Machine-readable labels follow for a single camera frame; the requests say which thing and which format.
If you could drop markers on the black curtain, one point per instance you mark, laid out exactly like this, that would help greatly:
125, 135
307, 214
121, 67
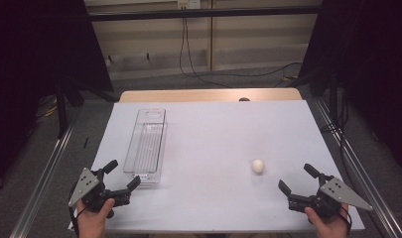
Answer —
29, 66
370, 59

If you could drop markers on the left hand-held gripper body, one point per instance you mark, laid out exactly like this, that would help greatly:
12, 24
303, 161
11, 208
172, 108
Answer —
93, 193

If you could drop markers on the clear plastic container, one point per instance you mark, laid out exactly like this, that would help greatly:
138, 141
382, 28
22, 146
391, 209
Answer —
145, 145

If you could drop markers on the person's left hand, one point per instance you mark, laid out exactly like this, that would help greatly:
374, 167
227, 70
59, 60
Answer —
94, 221

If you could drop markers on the metal floor rail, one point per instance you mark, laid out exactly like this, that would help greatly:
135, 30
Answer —
360, 165
39, 185

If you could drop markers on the person's right hand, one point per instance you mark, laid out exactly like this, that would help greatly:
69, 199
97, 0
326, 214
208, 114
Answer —
329, 226

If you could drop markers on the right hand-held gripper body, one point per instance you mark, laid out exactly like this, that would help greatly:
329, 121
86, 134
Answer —
327, 200

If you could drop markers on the black metal stand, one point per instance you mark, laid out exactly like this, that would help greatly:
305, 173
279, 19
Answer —
62, 112

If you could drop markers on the white egg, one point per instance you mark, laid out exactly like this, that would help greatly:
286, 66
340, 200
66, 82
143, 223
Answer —
258, 166

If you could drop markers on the white wall outlet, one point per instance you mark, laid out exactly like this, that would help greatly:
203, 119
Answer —
189, 3

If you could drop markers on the black horizontal bar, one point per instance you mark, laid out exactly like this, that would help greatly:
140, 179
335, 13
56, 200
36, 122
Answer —
205, 13

